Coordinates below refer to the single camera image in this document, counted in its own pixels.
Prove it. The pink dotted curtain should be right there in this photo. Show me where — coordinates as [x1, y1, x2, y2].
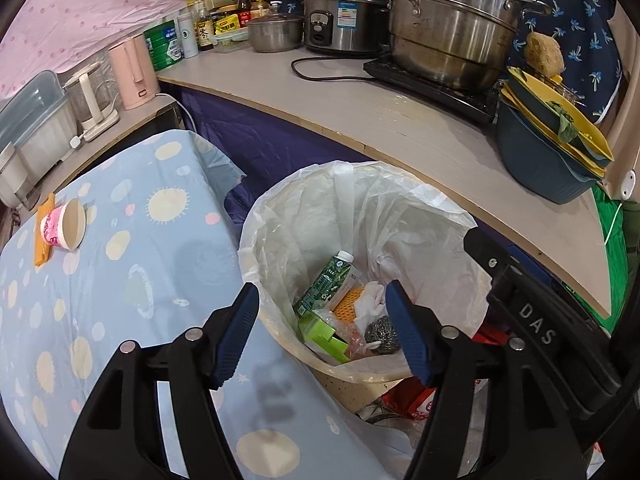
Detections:
[0, 0, 258, 106]

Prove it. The steel rice cooker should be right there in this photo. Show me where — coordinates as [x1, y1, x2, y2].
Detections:
[300, 0, 392, 57]

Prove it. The large steel steamer pot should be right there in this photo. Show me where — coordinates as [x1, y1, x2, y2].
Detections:
[366, 0, 552, 95]

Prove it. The white electric kettle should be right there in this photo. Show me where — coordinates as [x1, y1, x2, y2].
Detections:
[62, 62, 122, 142]

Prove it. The pink paper cup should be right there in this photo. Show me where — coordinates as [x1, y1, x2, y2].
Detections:
[40, 197, 87, 252]

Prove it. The pink electric kettle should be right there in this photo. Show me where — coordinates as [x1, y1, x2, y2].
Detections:
[108, 35, 160, 111]

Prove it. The orange sponge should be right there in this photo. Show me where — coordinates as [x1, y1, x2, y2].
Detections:
[33, 195, 57, 267]
[331, 285, 367, 322]

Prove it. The blue planet print tablecloth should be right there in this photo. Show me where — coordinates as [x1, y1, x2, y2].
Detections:
[0, 129, 416, 480]

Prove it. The tan loofah sponge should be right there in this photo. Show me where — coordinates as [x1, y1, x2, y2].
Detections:
[523, 31, 567, 77]

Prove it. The white dish rack with lid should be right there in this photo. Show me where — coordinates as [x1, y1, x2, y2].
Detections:
[0, 70, 79, 208]

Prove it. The black power cable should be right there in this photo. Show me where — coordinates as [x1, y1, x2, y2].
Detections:
[291, 55, 372, 82]

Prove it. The steel wool scrubber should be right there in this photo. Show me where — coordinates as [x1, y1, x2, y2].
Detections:
[363, 315, 402, 353]

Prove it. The clear plastic bag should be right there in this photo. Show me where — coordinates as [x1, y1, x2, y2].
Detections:
[320, 307, 373, 361]

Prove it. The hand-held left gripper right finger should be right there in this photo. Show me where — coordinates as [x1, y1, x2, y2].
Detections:
[385, 280, 586, 480]

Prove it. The blue leaf print curtain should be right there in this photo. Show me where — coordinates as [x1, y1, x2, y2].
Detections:
[255, 0, 623, 126]

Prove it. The small steel pot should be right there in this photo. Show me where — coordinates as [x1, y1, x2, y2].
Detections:
[245, 2, 306, 54]

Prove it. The green tin can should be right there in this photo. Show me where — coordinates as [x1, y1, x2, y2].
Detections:
[143, 16, 184, 72]

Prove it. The white tissue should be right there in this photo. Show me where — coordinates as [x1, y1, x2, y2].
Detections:
[352, 280, 390, 322]

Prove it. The row of condiment bottles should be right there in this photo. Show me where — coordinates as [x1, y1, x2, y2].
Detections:
[187, 0, 273, 53]

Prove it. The white bottle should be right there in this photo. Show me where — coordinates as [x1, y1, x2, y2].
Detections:
[176, 10, 201, 59]

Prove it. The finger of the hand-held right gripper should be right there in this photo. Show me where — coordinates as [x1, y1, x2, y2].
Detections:
[464, 227, 623, 418]

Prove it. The blue plastic basin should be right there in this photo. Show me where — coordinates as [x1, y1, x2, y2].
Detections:
[495, 95, 608, 206]

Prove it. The trash can with white liner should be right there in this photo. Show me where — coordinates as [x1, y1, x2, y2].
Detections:
[238, 160, 495, 413]

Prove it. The green cardboard box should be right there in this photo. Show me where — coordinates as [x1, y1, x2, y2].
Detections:
[298, 310, 353, 366]

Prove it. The green plastic bag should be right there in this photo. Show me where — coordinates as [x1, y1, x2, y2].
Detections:
[592, 185, 640, 333]

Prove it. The green milk carton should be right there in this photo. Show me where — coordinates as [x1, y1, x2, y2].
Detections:
[292, 250, 363, 318]

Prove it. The black induction cooker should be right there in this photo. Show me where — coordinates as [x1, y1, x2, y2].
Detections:
[362, 57, 502, 127]

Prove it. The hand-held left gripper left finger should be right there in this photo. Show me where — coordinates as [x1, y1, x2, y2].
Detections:
[59, 282, 261, 480]

